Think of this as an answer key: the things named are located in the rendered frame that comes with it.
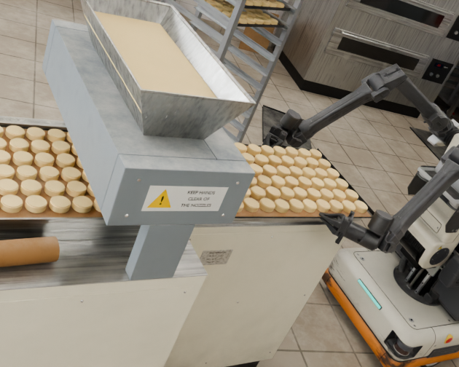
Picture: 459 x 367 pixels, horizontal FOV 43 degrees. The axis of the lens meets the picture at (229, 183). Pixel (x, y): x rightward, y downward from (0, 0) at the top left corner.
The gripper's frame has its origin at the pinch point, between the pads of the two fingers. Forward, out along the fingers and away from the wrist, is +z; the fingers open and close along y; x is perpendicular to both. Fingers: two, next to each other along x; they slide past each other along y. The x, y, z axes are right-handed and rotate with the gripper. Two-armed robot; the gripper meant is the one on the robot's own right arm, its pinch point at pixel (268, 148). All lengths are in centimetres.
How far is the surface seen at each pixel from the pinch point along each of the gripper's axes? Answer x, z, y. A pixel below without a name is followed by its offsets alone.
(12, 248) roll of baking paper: -34, 103, 0
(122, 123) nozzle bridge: -27, 81, 28
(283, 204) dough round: 14.6, 35.3, 2.5
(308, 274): 34.5, 15.7, -30.5
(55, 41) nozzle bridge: -63, 52, 25
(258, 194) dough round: 6.2, 36.7, 2.3
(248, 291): 18, 33, -37
